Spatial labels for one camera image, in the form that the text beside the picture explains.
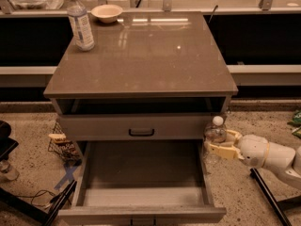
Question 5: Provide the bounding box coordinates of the open grey bottom drawer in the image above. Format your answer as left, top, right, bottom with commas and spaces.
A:
58, 140, 226, 226

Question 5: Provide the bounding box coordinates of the black bar left floor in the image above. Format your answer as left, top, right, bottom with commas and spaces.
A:
42, 180, 77, 226

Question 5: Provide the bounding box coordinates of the white bowl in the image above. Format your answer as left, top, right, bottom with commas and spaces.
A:
91, 5, 123, 24

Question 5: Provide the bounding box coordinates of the clear bottle on floor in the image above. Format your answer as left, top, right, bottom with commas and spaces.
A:
0, 160, 19, 181

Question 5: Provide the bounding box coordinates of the blue tape cross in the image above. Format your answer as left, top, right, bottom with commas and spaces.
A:
55, 160, 82, 190

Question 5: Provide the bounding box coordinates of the black wire basket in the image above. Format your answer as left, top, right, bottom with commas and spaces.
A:
48, 122, 80, 161

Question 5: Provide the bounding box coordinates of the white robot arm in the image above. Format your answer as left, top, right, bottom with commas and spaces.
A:
204, 130, 301, 189

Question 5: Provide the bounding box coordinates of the grey drawer cabinet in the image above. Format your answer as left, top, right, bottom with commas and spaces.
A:
43, 10, 239, 162

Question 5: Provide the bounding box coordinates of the black drawer handle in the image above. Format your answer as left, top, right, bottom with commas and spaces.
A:
128, 128, 155, 137

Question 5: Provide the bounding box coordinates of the black chair base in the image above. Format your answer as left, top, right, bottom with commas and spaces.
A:
0, 121, 19, 161

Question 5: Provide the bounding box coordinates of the black bar floor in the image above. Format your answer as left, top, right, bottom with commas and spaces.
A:
250, 169, 292, 226
42, 180, 77, 226

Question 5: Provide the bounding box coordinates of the clear plastic water bottle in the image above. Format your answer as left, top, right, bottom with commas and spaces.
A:
204, 116, 227, 165

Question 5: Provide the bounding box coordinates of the green snack bag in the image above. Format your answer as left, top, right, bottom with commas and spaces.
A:
288, 110, 301, 138

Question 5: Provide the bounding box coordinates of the black bar right floor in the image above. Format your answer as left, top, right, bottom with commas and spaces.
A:
250, 169, 292, 226

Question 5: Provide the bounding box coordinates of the black cable on floor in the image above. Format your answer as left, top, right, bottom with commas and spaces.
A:
15, 189, 57, 207

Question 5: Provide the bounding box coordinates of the labelled white-cap bottle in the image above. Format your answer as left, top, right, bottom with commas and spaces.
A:
67, 0, 95, 51

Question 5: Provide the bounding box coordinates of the snack package in basket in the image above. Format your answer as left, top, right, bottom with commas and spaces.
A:
48, 134, 71, 145

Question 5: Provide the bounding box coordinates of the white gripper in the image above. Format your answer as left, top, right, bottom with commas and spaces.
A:
205, 130, 270, 169

